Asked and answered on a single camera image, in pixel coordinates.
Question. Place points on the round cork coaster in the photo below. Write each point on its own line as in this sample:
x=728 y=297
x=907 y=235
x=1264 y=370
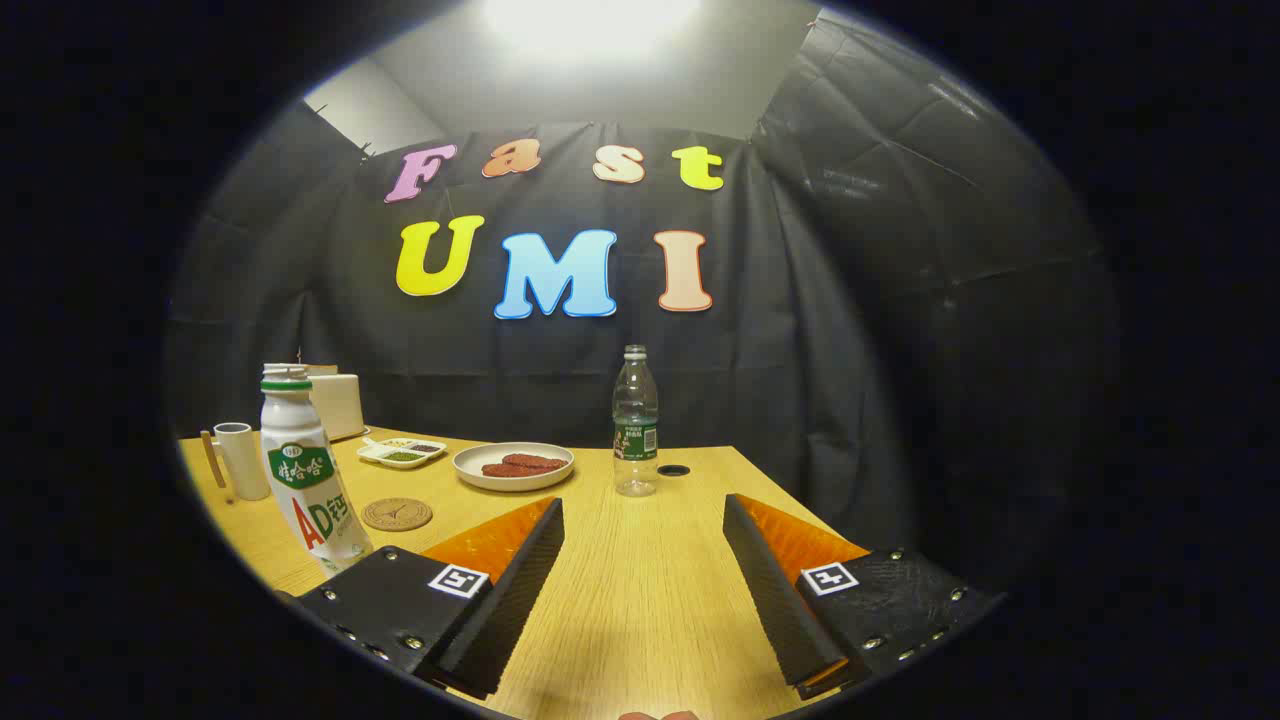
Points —
x=397 y=514

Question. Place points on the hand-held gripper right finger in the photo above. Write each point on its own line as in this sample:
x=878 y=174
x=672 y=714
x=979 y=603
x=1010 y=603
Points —
x=770 y=590

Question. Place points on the white divided condiment dish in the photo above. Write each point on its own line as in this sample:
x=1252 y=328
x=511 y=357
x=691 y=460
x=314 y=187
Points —
x=402 y=453

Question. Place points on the white juice bottle green label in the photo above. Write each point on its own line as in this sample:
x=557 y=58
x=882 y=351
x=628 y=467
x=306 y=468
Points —
x=300 y=470

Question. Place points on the wooden table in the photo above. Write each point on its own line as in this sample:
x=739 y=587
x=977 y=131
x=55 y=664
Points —
x=640 y=580

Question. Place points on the white toaster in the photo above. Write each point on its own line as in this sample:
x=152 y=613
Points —
x=338 y=405

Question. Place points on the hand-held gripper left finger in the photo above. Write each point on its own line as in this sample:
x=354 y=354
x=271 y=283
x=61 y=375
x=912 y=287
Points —
x=520 y=590

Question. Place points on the red sausage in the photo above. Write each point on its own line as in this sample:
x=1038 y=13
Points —
x=505 y=470
x=535 y=461

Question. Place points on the clear plastic water bottle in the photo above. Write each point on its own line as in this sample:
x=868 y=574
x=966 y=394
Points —
x=635 y=420

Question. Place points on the white round plate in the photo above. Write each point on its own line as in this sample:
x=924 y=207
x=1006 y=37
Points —
x=480 y=480

